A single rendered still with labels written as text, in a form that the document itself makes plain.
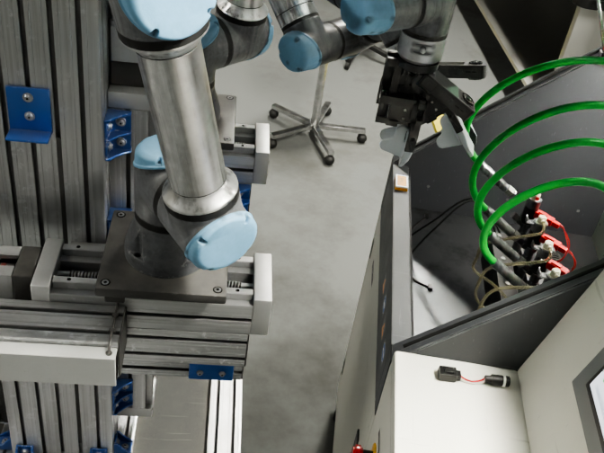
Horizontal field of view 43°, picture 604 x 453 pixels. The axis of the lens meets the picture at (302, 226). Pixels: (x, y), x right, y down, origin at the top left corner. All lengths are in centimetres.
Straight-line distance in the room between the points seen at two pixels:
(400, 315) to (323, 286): 147
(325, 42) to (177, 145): 48
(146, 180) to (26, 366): 38
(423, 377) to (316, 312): 152
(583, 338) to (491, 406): 20
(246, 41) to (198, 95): 76
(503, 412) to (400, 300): 32
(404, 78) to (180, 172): 43
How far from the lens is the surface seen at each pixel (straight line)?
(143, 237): 135
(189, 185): 112
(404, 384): 134
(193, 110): 105
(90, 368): 139
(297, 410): 254
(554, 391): 132
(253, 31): 178
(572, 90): 188
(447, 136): 150
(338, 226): 326
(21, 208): 158
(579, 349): 129
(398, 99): 132
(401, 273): 160
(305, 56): 143
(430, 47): 128
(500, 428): 134
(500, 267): 141
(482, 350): 140
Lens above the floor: 196
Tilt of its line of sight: 37 degrees down
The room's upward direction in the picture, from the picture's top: 9 degrees clockwise
